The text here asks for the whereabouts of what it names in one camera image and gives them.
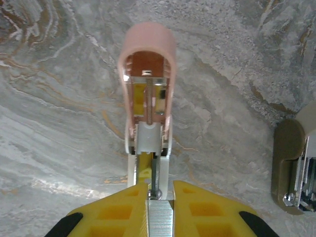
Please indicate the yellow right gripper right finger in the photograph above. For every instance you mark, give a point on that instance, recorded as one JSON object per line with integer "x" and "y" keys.
{"x": 207, "y": 214}

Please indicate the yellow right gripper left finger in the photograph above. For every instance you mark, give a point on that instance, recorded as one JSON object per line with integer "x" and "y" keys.
{"x": 113, "y": 214}

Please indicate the clear tube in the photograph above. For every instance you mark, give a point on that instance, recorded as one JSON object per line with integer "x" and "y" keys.
{"x": 160, "y": 217}

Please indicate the beige and brown stapler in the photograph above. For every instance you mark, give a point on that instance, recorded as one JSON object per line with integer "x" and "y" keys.
{"x": 286, "y": 148}

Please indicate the pink stapler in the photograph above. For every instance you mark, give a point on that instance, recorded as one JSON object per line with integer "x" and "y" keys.
{"x": 148, "y": 32}

